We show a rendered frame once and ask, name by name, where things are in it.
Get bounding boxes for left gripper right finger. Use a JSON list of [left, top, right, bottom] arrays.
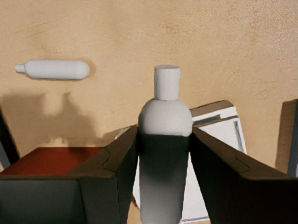
[[189, 127, 298, 224]]

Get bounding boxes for grey gas cylinder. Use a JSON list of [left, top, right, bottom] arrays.
[[15, 59, 90, 80], [138, 65, 193, 224]]

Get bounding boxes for red open box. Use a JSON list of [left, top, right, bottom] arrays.
[[0, 147, 105, 175]]

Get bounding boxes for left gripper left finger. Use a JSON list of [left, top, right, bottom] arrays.
[[0, 126, 139, 224]]

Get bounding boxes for white digital weighing scale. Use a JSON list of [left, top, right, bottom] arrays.
[[132, 100, 247, 224]]

